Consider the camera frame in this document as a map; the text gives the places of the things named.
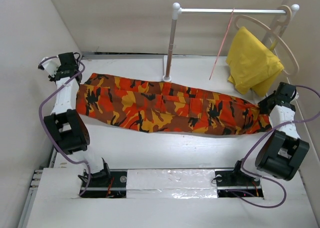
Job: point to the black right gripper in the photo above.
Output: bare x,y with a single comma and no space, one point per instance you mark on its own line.
263,104

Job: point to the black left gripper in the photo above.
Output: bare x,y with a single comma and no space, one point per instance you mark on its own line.
58,70

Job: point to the pink wire hanger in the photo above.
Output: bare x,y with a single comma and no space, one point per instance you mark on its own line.
222,43

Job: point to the orange camouflage trousers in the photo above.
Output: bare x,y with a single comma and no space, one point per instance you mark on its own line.
149,106

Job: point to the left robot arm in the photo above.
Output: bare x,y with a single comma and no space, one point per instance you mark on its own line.
65,127

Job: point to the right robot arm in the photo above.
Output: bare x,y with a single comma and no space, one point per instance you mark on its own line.
284,151

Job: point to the wooden round hanger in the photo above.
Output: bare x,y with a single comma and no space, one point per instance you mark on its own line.
276,31

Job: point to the yellow folded cloth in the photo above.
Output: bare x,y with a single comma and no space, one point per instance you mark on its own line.
252,65

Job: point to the white metal clothes rack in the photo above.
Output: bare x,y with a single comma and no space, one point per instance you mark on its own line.
178,10

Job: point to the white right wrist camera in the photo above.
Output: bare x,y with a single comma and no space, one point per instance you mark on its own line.
295,95

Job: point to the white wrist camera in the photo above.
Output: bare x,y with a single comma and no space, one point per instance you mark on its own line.
49,65
295,95

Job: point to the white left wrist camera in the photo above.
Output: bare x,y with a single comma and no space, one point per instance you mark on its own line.
49,65

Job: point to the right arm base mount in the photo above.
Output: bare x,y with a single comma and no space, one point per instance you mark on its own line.
230,184

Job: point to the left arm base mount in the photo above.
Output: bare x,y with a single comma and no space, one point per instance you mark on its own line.
114,188

